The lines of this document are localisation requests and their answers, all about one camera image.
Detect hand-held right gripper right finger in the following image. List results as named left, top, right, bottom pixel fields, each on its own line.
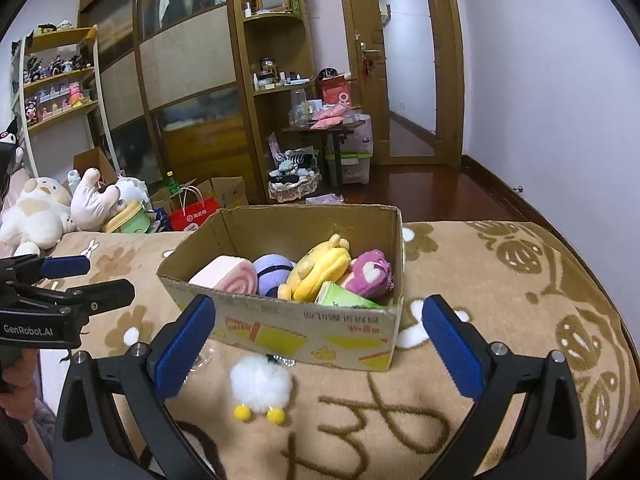
left=420, top=294, right=588, bottom=480

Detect lavender fleece clothing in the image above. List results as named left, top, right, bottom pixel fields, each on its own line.
left=30, top=400, right=57, bottom=461

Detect red paper bag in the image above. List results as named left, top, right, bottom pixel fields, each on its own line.
left=170, top=187, right=223, bottom=232

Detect pink swiss roll plush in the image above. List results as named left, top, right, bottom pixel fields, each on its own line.
left=187, top=255, right=260, bottom=295

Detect small dark table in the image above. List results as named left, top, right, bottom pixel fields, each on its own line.
left=281, top=122, right=357, bottom=188

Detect person's left hand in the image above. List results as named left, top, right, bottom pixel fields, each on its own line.
left=0, top=349, right=40, bottom=423

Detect white printed bag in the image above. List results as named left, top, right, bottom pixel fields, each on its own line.
left=352, top=115, right=373, bottom=156

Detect wooden corner shelf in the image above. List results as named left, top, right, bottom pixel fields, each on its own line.
left=227, top=0, right=321, bottom=201

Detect brown floral blanket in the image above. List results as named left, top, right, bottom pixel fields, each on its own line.
left=37, top=220, right=640, bottom=480

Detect yellow plush toy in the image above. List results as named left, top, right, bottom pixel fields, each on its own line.
left=277, top=234, right=353, bottom=302

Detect wooden door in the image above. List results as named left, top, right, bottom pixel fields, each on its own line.
left=337, top=0, right=463, bottom=166

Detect clear plastic jar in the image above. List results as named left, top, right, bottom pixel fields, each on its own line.
left=290, top=89, right=307, bottom=126

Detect black white plush doll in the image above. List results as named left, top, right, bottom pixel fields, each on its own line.
left=0, top=117, right=21, bottom=161

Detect rows of small figurines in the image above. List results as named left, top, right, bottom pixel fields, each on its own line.
left=22, top=52, right=96, bottom=126

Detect white plush with green outfit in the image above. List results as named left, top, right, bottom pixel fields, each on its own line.
left=102, top=200, right=153, bottom=233

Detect white pompom plush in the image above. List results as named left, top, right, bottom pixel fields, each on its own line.
left=229, top=355, right=296, bottom=426

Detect pink plush toy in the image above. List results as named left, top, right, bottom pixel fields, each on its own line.
left=340, top=249, right=396, bottom=302

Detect clear storage box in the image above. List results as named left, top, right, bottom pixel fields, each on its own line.
left=325, top=152, right=372, bottom=186

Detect pink packets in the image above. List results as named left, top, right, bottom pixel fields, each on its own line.
left=310, top=105, right=351, bottom=131

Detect red box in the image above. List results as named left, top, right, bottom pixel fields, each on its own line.
left=320, top=77, right=352, bottom=106

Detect large white bear plush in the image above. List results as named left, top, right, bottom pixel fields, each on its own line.
left=0, top=176, right=76, bottom=256

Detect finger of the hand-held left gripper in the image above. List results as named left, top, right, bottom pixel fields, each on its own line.
left=0, top=255, right=92, bottom=283
left=10, top=279, right=136, bottom=318

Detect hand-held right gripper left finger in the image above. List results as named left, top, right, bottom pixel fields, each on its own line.
left=52, top=294, right=221, bottom=480

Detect purple-haired doll plush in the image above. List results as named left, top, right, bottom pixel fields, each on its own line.
left=252, top=254, right=297, bottom=297

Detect lace-trimmed basket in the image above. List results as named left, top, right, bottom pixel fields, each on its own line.
left=268, top=172, right=322, bottom=203

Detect printed cardboard box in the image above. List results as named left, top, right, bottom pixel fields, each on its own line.
left=156, top=204, right=405, bottom=372

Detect wooden wardrobe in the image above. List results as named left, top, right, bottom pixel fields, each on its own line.
left=77, top=0, right=261, bottom=201

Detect open brown cardboard box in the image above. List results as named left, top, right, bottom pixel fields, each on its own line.
left=72, top=147, right=118, bottom=186
left=150, top=176, right=249, bottom=211

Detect white-framed display shelf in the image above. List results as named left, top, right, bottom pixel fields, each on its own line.
left=10, top=25, right=121, bottom=176

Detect white round plush toy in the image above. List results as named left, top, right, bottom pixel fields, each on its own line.
left=70, top=167, right=151, bottom=233

